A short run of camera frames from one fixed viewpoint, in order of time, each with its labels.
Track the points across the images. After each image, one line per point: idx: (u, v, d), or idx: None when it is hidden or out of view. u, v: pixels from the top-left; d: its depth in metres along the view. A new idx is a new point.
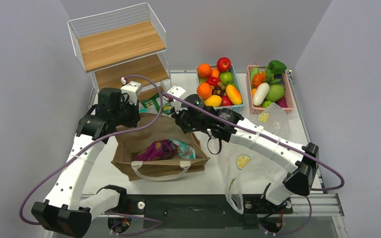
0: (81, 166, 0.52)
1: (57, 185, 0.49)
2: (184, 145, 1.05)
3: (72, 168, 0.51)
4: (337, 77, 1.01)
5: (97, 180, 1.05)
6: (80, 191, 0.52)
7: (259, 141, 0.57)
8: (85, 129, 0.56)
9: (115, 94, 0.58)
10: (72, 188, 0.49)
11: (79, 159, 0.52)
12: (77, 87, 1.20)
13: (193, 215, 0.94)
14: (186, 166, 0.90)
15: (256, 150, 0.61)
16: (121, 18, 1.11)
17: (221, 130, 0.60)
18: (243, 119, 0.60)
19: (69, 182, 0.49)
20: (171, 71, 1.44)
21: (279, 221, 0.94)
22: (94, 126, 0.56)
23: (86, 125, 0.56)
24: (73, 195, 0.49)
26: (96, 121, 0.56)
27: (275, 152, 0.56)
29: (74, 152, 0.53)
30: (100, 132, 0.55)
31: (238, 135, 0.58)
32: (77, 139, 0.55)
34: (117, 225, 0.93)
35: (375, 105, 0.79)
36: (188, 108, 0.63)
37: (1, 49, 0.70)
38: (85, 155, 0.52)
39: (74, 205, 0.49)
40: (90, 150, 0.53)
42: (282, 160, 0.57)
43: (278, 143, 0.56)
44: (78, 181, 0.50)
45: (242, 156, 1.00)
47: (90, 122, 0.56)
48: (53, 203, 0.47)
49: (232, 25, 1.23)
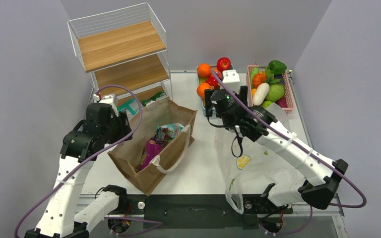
0: (69, 191, 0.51)
1: (47, 212, 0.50)
2: (171, 126, 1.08)
3: (59, 195, 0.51)
4: (337, 77, 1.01)
5: (97, 177, 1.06)
6: (72, 213, 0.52)
7: (290, 148, 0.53)
8: (69, 150, 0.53)
9: (104, 109, 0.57)
10: (62, 215, 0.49)
11: (66, 185, 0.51)
12: (77, 87, 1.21)
13: (193, 215, 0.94)
14: (189, 130, 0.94)
15: (283, 156, 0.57)
16: (121, 18, 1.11)
17: (252, 129, 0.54)
18: (276, 121, 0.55)
19: (59, 209, 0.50)
20: (171, 70, 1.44)
21: (279, 221, 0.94)
22: (79, 145, 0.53)
23: (71, 145, 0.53)
24: (64, 221, 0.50)
26: (83, 138, 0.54)
27: (303, 163, 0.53)
29: (60, 176, 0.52)
30: (86, 152, 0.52)
31: (269, 138, 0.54)
32: (63, 160, 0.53)
34: (117, 225, 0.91)
35: (374, 104, 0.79)
36: (217, 103, 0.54)
37: (1, 48, 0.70)
38: (72, 180, 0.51)
39: (67, 229, 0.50)
40: (77, 175, 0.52)
42: (308, 172, 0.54)
43: (310, 154, 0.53)
44: (68, 207, 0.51)
45: (242, 156, 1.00)
47: (75, 139, 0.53)
48: (45, 231, 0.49)
49: (232, 25, 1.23)
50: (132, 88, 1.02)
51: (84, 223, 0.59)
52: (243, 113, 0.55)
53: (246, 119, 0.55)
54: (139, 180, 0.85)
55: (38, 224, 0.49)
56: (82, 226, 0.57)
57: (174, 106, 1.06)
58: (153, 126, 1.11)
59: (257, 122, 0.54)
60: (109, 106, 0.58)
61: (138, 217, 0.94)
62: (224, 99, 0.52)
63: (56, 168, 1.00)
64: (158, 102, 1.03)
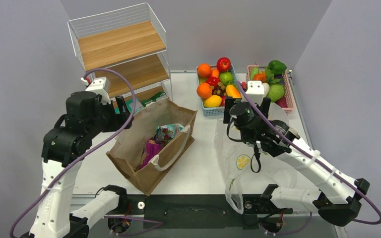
0: (57, 197, 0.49)
1: (38, 217, 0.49)
2: (170, 126, 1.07)
3: (48, 201, 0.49)
4: (337, 77, 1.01)
5: (96, 177, 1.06)
6: (65, 215, 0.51)
7: (313, 167, 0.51)
8: (51, 152, 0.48)
9: (87, 102, 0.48)
10: (54, 221, 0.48)
11: (53, 191, 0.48)
12: (77, 87, 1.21)
13: (193, 215, 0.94)
14: (188, 129, 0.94)
15: (302, 173, 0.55)
16: (121, 18, 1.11)
17: (274, 145, 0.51)
18: (299, 138, 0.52)
19: (49, 215, 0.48)
20: (171, 70, 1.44)
21: (279, 221, 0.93)
22: (60, 147, 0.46)
23: (51, 147, 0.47)
24: (57, 226, 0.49)
26: (64, 138, 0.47)
27: (326, 182, 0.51)
29: (46, 182, 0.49)
30: (69, 156, 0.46)
31: (290, 155, 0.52)
32: (46, 165, 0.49)
34: (117, 225, 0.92)
35: (374, 104, 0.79)
36: (236, 117, 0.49)
37: (1, 49, 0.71)
38: (59, 186, 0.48)
39: (62, 232, 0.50)
40: (63, 180, 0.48)
42: (330, 191, 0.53)
43: (333, 173, 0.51)
44: (59, 211, 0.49)
45: (242, 156, 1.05)
47: (55, 140, 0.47)
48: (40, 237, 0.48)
49: (232, 26, 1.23)
50: (132, 87, 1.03)
51: (84, 219, 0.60)
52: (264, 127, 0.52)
53: (267, 134, 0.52)
54: (138, 179, 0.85)
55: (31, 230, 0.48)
56: (82, 221, 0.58)
57: (173, 106, 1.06)
58: (153, 126, 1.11)
59: (279, 139, 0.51)
60: (92, 96, 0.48)
61: (138, 217, 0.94)
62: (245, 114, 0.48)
63: None
64: (158, 102, 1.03)
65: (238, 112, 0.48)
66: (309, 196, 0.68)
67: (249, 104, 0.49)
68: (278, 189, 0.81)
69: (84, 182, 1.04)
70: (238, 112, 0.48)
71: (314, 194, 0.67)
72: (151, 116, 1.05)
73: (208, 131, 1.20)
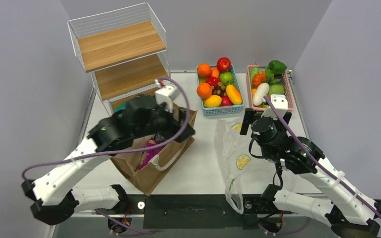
0: (73, 170, 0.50)
1: (48, 175, 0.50)
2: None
3: (65, 167, 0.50)
4: (337, 77, 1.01)
5: (96, 177, 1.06)
6: (65, 188, 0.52)
7: (337, 188, 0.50)
8: (95, 135, 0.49)
9: (144, 109, 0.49)
10: (55, 187, 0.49)
11: (74, 163, 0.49)
12: (77, 87, 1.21)
13: (193, 215, 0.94)
14: None
15: (324, 191, 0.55)
16: (121, 18, 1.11)
17: (299, 163, 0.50)
18: (324, 157, 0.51)
19: (55, 180, 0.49)
20: (171, 70, 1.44)
21: (279, 221, 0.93)
22: (104, 136, 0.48)
23: (99, 131, 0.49)
24: (53, 193, 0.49)
26: (112, 132, 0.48)
27: (348, 203, 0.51)
29: (75, 152, 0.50)
30: (105, 147, 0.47)
31: (315, 175, 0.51)
32: (85, 140, 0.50)
34: (116, 225, 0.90)
35: (374, 104, 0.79)
36: (259, 134, 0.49)
37: (2, 49, 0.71)
38: (81, 163, 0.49)
39: (52, 201, 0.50)
40: (89, 161, 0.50)
42: (350, 211, 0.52)
43: (355, 195, 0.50)
44: (63, 182, 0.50)
45: (242, 156, 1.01)
47: (107, 127, 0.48)
48: (36, 192, 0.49)
49: (232, 25, 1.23)
50: (132, 88, 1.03)
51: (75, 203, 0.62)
52: (287, 144, 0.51)
53: (292, 152, 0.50)
54: (138, 180, 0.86)
55: (35, 181, 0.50)
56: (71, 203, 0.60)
57: None
58: None
59: (305, 157, 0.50)
60: (152, 107, 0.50)
61: (138, 217, 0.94)
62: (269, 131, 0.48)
63: None
64: None
65: (261, 128, 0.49)
66: (320, 208, 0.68)
67: (271, 121, 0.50)
68: (282, 193, 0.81)
69: (83, 182, 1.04)
70: (261, 128, 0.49)
71: (326, 208, 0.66)
72: None
73: (208, 131, 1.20)
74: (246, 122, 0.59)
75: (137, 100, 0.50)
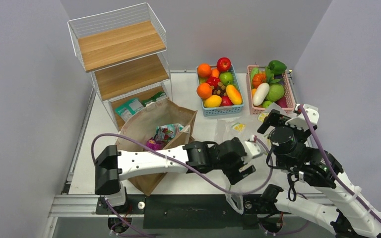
0: (158, 164, 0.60)
1: (136, 154, 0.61)
2: (170, 126, 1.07)
3: (155, 158, 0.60)
4: (337, 76, 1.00)
5: None
6: (138, 172, 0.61)
7: (353, 203, 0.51)
8: (190, 151, 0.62)
9: (234, 153, 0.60)
10: (136, 167, 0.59)
11: (163, 161, 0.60)
12: (77, 87, 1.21)
13: (193, 215, 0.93)
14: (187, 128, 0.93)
15: (338, 205, 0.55)
16: (121, 18, 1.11)
17: (319, 177, 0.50)
18: (343, 172, 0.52)
19: (141, 162, 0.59)
20: (171, 71, 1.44)
21: (279, 221, 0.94)
22: (196, 156, 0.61)
23: (196, 149, 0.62)
24: (131, 171, 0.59)
26: (201, 157, 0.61)
27: (361, 218, 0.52)
29: (168, 152, 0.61)
30: (194, 164, 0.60)
31: (333, 189, 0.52)
32: (180, 149, 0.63)
34: (117, 225, 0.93)
35: (375, 103, 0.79)
36: (279, 145, 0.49)
37: (2, 48, 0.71)
38: (169, 164, 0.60)
39: (123, 176, 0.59)
40: (174, 165, 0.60)
42: (360, 224, 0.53)
43: (369, 210, 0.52)
44: (144, 168, 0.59)
45: None
47: (200, 151, 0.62)
48: (119, 161, 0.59)
49: (232, 25, 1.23)
50: (133, 88, 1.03)
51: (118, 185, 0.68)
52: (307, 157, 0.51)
53: (312, 165, 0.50)
54: (138, 179, 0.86)
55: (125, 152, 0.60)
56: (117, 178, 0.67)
57: (174, 106, 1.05)
58: (153, 126, 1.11)
59: (326, 172, 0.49)
60: (242, 153, 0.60)
61: (138, 217, 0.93)
62: (288, 141, 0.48)
63: (56, 167, 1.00)
64: (158, 103, 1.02)
65: (280, 138, 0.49)
66: (325, 215, 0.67)
67: (291, 132, 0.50)
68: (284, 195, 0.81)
69: (83, 183, 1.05)
70: (280, 139, 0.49)
71: (331, 216, 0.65)
72: (152, 116, 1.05)
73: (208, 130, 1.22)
74: (269, 124, 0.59)
75: (233, 142, 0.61)
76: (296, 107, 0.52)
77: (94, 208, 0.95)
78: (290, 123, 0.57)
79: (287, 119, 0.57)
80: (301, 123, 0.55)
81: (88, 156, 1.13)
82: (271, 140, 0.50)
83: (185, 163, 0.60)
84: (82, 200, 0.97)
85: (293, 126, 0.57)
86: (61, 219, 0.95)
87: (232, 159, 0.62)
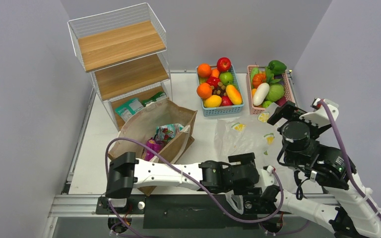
0: (173, 178, 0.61)
1: (153, 165, 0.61)
2: (171, 126, 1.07)
3: (170, 171, 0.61)
4: (337, 76, 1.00)
5: (98, 176, 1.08)
6: (151, 183, 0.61)
7: (362, 206, 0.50)
8: (206, 170, 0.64)
9: (248, 180, 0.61)
10: (151, 178, 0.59)
11: (179, 175, 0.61)
12: (77, 87, 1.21)
13: (193, 215, 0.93)
14: (187, 128, 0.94)
15: (347, 206, 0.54)
16: (121, 18, 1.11)
17: (333, 177, 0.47)
18: (356, 174, 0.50)
19: (158, 173, 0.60)
20: (171, 71, 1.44)
21: (279, 221, 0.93)
22: (210, 176, 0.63)
23: (212, 169, 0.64)
24: (145, 180, 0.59)
26: (214, 178, 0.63)
27: (368, 220, 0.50)
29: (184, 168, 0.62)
30: (208, 183, 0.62)
31: (344, 191, 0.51)
32: (197, 167, 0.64)
34: (117, 225, 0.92)
35: (375, 103, 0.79)
36: (293, 142, 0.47)
37: (2, 48, 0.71)
38: (183, 180, 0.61)
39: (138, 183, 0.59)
40: (189, 182, 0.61)
42: (364, 226, 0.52)
43: (377, 213, 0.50)
44: (159, 179, 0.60)
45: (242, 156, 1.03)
47: (214, 172, 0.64)
48: (136, 170, 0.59)
49: (232, 26, 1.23)
50: (133, 88, 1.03)
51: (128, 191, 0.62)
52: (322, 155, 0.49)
53: (325, 165, 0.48)
54: None
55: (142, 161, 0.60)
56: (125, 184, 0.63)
57: (173, 106, 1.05)
58: (153, 126, 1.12)
59: (341, 172, 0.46)
60: (255, 181, 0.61)
61: (138, 217, 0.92)
62: (302, 138, 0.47)
63: (56, 167, 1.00)
64: (158, 103, 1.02)
65: (294, 135, 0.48)
66: (324, 213, 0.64)
67: (307, 128, 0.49)
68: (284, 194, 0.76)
69: (83, 183, 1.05)
70: (294, 136, 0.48)
71: (330, 213, 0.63)
72: (151, 116, 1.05)
73: (207, 129, 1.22)
74: (281, 116, 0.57)
75: (247, 168, 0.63)
76: (315, 102, 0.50)
77: (94, 208, 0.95)
78: (305, 117, 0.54)
79: (302, 113, 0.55)
80: (317, 119, 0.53)
81: (88, 156, 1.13)
82: (285, 136, 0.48)
83: (199, 182, 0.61)
84: (81, 200, 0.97)
85: (307, 121, 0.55)
86: (61, 219, 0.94)
87: (243, 185, 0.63)
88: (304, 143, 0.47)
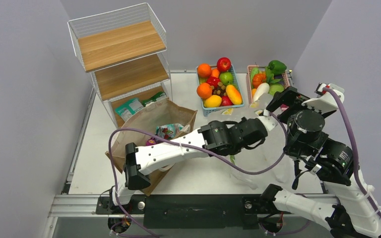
0: (175, 153, 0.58)
1: (153, 148, 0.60)
2: (171, 126, 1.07)
3: (171, 148, 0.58)
4: (337, 76, 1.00)
5: (97, 174, 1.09)
6: (159, 165, 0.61)
7: (363, 202, 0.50)
8: (208, 132, 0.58)
9: (261, 132, 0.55)
10: (153, 160, 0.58)
11: (180, 148, 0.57)
12: (77, 87, 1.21)
13: (194, 215, 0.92)
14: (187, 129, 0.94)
15: (348, 204, 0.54)
16: (121, 18, 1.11)
17: (335, 172, 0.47)
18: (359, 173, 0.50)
19: (158, 154, 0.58)
20: (171, 71, 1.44)
21: (279, 221, 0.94)
22: (216, 137, 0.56)
23: (214, 131, 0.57)
24: (150, 164, 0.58)
26: (220, 137, 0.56)
27: (367, 218, 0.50)
29: (183, 140, 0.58)
30: (214, 145, 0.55)
31: (346, 186, 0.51)
32: (196, 133, 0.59)
34: (117, 225, 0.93)
35: (375, 103, 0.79)
36: (306, 133, 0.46)
37: (2, 48, 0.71)
38: (185, 150, 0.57)
39: (146, 170, 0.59)
40: (192, 150, 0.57)
42: (363, 223, 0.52)
43: (377, 211, 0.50)
44: (161, 159, 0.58)
45: None
47: (218, 131, 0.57)
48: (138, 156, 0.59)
49: (232, 25, 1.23)
50: (132, 87, 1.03)
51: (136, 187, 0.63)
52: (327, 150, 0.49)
53: (328, 158, 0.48)
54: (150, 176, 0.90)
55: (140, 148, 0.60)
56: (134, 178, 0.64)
57: (174, 106, 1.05)
58: (153, 126, 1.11)
59: (344, 167, 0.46)
60: (265, 133, 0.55)
61: (137, 217, 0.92)
62: (317, 130, 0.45)
63: (55, 167, 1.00)
64: (158, 103, 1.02)
65: (309, 126, 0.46)
66: (321, 211, 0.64)
67: (321, 120, 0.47)
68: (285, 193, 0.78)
69: (83, 183, 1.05)
70: (308, 127, 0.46)
71: (328, 212, 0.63)
72: (151, 116, 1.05)
73: None
74: (282, 102, 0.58)
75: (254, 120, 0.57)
76: (320, 88, 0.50)
77: (94, 208, 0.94)
78: (308, 104, 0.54)
79: (305, 99, 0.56)
80: (320, 105, 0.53)
81: (88, 156, 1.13)
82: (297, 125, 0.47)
83: (203, 147, 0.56)
84: (82, 199, 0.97)
85: (310, 107, 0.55)
86: (61, 219, 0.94)
87: (254, 141, 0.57)
88: (314, 136, 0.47)
